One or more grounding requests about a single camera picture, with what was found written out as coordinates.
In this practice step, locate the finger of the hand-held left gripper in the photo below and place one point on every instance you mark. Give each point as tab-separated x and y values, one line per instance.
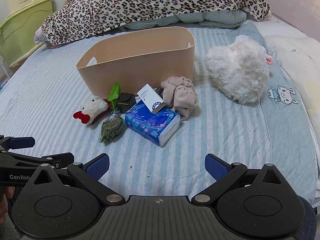
21	142
58	158

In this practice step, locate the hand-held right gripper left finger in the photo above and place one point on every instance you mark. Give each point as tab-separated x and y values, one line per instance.
98	167

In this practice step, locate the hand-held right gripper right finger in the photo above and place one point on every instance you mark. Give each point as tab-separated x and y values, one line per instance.
215	167

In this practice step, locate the person's left hand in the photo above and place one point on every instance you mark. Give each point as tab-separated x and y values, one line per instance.
9	193

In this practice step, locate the bag of dried green herbs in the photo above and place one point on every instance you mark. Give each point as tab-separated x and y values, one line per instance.
111	127

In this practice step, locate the grey fleece clothing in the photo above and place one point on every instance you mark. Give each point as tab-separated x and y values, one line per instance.
8	230

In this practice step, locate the white plush toy red bow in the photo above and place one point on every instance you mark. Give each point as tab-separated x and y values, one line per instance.
93	108

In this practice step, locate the blue patterned tissue pack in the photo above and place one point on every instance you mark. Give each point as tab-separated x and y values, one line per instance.
152	123

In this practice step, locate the small black box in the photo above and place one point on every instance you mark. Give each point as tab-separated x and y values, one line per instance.
126	102

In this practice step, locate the blue striped bed sheet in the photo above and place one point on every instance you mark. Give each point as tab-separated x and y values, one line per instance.
62	85

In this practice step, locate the green snack packet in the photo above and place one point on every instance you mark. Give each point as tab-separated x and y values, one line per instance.
115	93

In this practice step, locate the beige crumpled cloth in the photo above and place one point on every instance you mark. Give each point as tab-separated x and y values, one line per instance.
181	95

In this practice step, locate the small white cardboard box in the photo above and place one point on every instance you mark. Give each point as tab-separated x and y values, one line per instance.
152	98

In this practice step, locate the white fluffy plush toy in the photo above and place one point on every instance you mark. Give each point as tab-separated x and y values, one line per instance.
237	70

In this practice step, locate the person's jeans leg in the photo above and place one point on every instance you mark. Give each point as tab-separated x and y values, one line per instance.
307	220

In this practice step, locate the pink cloth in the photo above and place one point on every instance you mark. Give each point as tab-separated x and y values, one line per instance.
38	35

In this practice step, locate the green cabinet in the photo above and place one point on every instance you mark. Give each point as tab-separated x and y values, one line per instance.
22	27

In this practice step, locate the beige storage bin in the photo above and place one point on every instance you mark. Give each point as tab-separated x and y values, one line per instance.
140	57

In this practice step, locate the white quilt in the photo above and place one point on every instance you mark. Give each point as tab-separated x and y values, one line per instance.
297	52

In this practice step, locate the pale green quilt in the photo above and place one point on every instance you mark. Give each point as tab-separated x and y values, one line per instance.
212	17

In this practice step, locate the leopard print blanket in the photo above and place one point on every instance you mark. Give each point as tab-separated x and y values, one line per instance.
150	5

